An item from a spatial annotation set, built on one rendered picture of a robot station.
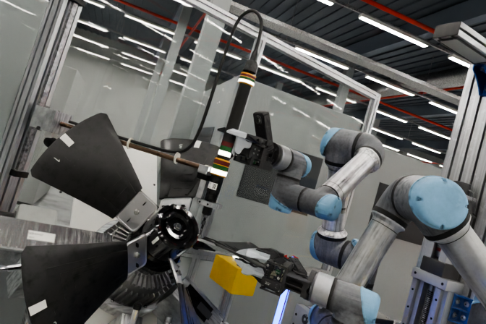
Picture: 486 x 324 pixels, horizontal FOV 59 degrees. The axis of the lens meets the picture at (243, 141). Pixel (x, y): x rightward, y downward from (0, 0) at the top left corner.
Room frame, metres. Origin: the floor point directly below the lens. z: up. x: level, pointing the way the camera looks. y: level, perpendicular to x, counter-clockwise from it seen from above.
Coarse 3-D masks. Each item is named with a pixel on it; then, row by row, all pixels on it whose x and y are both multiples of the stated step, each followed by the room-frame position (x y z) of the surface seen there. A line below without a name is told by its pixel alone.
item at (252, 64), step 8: (256, 56) 1.13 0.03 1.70; (248, 64) 1.12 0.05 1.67; (256, 64) 1.12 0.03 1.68; (248, 72) 1.15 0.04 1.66; (216, 176) 1.12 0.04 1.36; (208, 184) 1.13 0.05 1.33; (216, 184) 1.12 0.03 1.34; (208, 192) 1.12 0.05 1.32; (216, 192) 1.12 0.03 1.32; (208, 200) 1.12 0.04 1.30; (208, 208) 1.12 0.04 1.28
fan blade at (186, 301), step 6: (180, 288) 0.99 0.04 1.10; (186, 288) 1.06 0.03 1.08; (180, 294) 0.97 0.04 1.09; (186, 294) 1.03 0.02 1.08; (180, 300) 0.96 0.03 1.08; (186, 300) 1.00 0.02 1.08; (180, 306) 0.95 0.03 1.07; (186, 306) 0.98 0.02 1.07; (192, 306) 1.05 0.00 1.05; (180, 312) 0.94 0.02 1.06; (186, 312) 0.97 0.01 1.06; (192, 312) 1.01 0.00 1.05; (186, 318) 0.95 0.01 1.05; (192, 318) 0.98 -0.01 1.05; (198, 318) 1.07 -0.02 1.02
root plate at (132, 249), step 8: (136, 240) 0.99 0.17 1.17; (144, 240) 1.02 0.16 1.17; (128, 248) 0.98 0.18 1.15; (136, 248) 1.00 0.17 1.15; (144, 248) 1.03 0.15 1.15; (128, 256) 0.99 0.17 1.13; (144, 256) 1.04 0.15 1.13; (128, 264) 1.00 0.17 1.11; (144, 264) 1.05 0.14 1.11; (128, 272) 1.01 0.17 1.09
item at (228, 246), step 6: (210, 240) 1.14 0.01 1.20; (222, 246) 1.12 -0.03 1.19; (228, 246) 1.16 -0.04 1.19; (234, 246) 1.21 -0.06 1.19; (240, 246) 1.26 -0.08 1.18; (246, 246) 1.28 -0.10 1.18; (252, 246) 1.31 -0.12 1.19; (234, 252) 1.12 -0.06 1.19; (246, 258) 1.13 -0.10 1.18; (252, 258) 1.16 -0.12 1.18; (258, 264) 1.14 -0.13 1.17; (264, 264) 1.17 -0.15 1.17
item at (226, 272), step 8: (216, 256) 1.61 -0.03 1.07; (224, 256) 1.62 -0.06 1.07; (216, 264) 1.60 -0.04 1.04; (224, 264) 1.55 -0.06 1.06; (232, 264) 1.52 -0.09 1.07; (216, 272) 1.58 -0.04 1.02; (224, 272) 1.54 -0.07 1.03; (232, 272) 1.50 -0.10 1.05; (240, 272) 1.49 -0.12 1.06; (216, 280) 1.57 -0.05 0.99; (224, 280) 1.53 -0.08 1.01; (232, 280) 1.49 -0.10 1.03; (240, 280) 1.50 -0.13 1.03; (248, 280) 1.51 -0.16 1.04; (256, 280) 1.53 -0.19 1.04; (224, 288) 1.52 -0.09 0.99; (232, 288) 1.48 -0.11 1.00; (240, 288) 1.50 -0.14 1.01; (248, 288) 1.52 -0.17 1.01
